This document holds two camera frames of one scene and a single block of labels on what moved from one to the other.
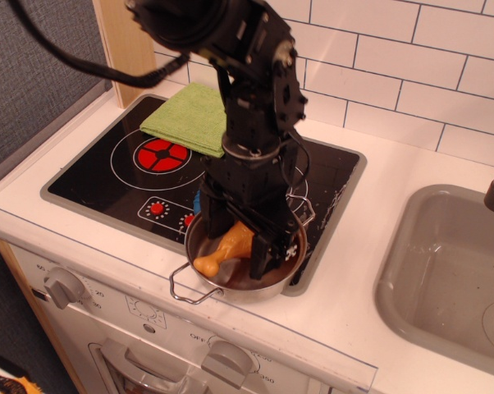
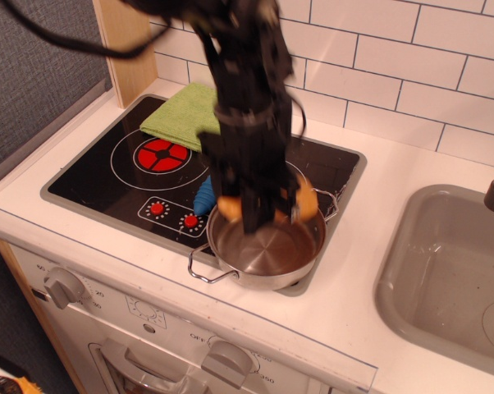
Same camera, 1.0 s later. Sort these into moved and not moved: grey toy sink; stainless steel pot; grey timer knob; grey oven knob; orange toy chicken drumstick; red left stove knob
Moved: orange toy chicken drumstick; stainless steel pot
Not moved: grey toy sink; grey oven knob; red left stove knob; grey timer knob
